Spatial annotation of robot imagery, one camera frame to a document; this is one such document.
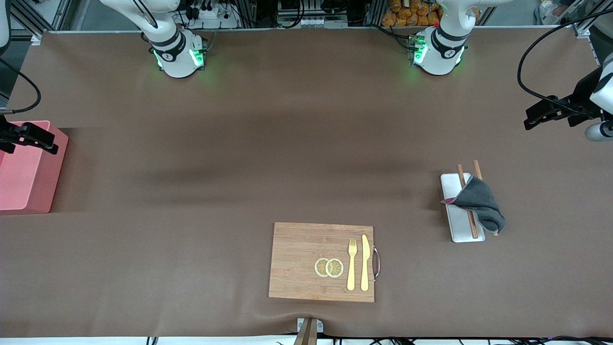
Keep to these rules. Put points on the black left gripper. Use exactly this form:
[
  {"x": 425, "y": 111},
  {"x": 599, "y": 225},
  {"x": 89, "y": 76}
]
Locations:
[{"x": 581, "y": 98}]

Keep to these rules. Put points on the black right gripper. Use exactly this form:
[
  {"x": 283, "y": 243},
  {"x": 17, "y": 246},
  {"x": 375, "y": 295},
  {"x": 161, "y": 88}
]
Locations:
[{"x": 5, "y": 137}]

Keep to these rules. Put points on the grey and pink cloth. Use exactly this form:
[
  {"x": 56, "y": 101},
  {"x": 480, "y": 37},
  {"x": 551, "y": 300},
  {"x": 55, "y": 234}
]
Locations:
[{"x": 481, "y": 203}]

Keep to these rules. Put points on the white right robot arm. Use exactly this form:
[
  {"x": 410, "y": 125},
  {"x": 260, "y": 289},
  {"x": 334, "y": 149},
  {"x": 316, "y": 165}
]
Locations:
[{"x": 177, "y": 57}]

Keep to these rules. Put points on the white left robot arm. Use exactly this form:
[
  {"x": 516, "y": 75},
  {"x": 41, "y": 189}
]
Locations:
[{"x": 443, "y": 52}]

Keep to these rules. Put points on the pink plastic bin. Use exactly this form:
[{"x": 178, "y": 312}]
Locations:
[{"x": 26, "y": 167}]

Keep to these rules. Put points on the brown wooden chopstick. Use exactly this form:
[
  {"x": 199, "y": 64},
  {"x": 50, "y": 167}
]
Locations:
[
  {"x": 471, "y": 225},
  {"x": 477, "y": 168}
]

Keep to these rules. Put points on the white rectangular tray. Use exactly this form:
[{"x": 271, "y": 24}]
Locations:
[{"x": 459, "y": 225}]

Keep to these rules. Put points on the bag of orange snacks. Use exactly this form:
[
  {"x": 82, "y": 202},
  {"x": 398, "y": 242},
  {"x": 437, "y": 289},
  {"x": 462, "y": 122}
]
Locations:
[{"x": 412, "y": 14}]

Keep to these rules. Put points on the white power strip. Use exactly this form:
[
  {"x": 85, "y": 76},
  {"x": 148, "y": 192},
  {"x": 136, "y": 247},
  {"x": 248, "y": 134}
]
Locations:
[{"x": 210, "y": 14}]

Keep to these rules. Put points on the yellow plastic knife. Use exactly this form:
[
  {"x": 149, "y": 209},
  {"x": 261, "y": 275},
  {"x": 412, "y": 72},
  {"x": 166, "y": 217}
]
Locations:
[{"x": 365, "y": 263}]

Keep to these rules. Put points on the yellow plastic fork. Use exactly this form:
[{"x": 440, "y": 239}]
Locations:
[{"x": 352, "y": 268}]

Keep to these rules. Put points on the lemon slice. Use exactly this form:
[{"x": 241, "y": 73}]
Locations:
[
  {"x": 335, "y": 268},
  {"x": 321, "y": 267}
]

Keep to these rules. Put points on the bamboo cutting board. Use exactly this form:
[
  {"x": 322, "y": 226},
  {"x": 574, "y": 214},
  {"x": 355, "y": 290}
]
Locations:
[{"x": 301, "y": 261}]

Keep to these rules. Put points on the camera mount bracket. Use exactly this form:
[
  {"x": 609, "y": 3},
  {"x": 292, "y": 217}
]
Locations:
[{"x": 309, "y": 330}]

